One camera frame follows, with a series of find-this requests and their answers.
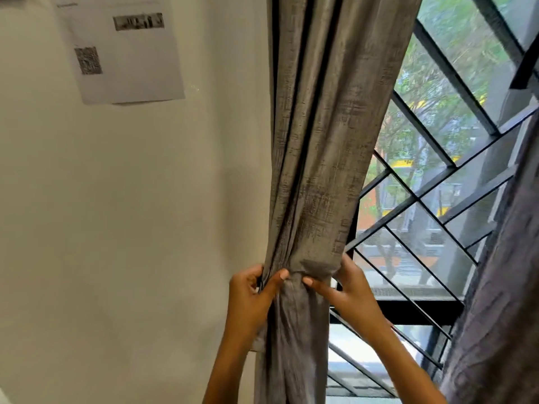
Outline person's left hand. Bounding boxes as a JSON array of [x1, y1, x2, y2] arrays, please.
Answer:
[[227, 264, 290, 346]]

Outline person's right hand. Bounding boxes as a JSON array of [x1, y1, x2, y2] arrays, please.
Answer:
[[302, 254, 390, 341]]

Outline dark brown curtain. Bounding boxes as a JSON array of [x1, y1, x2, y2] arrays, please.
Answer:
[[440, 113, 539, 404]]

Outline grey textured curtain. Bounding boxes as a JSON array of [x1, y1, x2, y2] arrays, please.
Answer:
[[254, 0, 424, 404]]

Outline dark brown curtain tie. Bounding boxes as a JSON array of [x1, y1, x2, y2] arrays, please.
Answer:
[[509, 42, 539, 90]]

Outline black metal window grille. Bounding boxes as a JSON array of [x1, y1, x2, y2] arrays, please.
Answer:
[[326, 0, 539, 398]]

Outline white printed paper notice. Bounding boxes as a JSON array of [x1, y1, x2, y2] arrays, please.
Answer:
[[52, 0, 186, 105]]

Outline green trees outside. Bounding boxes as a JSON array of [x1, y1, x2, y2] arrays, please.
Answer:
[[362, 0, 519, 287]]

